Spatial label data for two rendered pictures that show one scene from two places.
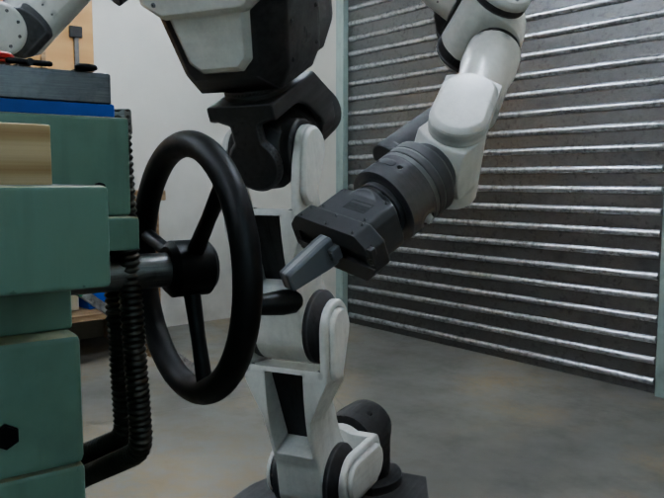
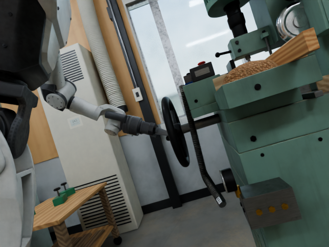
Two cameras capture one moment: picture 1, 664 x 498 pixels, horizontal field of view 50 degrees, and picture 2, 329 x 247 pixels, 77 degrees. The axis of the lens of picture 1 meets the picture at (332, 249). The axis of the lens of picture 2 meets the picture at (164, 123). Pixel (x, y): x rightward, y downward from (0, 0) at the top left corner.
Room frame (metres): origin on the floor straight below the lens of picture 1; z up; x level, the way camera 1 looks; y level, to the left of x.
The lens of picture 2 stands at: (1.36, 0.71, 0.86)
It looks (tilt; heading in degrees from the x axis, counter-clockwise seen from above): 0 degrees down; 225
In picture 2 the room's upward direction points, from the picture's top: 18 degrees counter-clockwise
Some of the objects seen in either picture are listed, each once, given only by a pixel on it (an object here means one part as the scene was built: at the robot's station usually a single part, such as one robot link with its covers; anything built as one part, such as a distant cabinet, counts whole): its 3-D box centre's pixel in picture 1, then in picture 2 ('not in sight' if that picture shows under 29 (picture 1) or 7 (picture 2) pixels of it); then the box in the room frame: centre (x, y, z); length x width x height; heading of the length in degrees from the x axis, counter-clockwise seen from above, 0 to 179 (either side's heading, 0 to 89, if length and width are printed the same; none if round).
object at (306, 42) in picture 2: not in sight; (261, 70); (0.63, 0.49, 0.92); 0.59 x 0.02 x 0.04; 35
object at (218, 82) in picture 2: not in sight; (223, 82); (0.75, 0.41, 0.92); 0.05 x 0.04 x 0.04; 102
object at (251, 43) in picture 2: not in sight; (250, 46); (0.54, 0.45, 1.03); 0.14 x 0.07 x 0.09; 125
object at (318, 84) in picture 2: not in sight; (323, 84); (0.61, 0.62, 0.82); 0.04 x 0.03 x 0.04; 11
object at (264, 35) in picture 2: not in sight; (267, 44); (0.56, 0.51, 1.00); 0.02 x 0.02 x 0.10; 35
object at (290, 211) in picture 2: not in sight; (266, 202); (0.85, 0.47, 0.58); 0.12 x 0.08 x 0.08; 125
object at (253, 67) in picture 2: not in sight; (246, 70); (0.82, 0.51, 0.92); 0.14 x 0.09 x 0.04; 125
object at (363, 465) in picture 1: (324, 464); not in sight; (1.50, 0.02, 0.28); 0.21 x 0.20 x 0.13; 155
